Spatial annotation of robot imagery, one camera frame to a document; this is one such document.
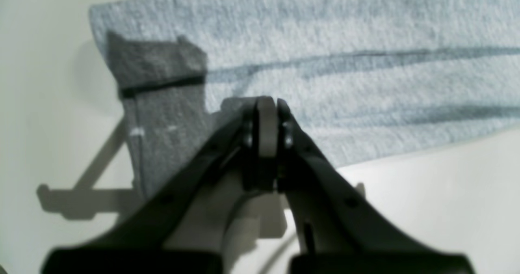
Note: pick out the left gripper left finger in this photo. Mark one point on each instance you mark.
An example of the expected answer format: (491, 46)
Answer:
(181, 230)

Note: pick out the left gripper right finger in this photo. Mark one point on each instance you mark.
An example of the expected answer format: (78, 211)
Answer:
(339, 232)

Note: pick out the grey T-shirt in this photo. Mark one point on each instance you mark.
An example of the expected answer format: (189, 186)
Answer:
(364, 78)

